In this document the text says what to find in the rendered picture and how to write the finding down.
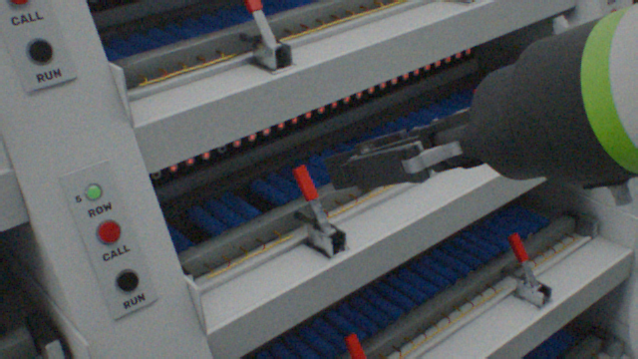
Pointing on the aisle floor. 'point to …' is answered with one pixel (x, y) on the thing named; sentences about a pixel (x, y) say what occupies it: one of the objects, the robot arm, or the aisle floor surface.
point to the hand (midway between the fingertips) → (368, 161)
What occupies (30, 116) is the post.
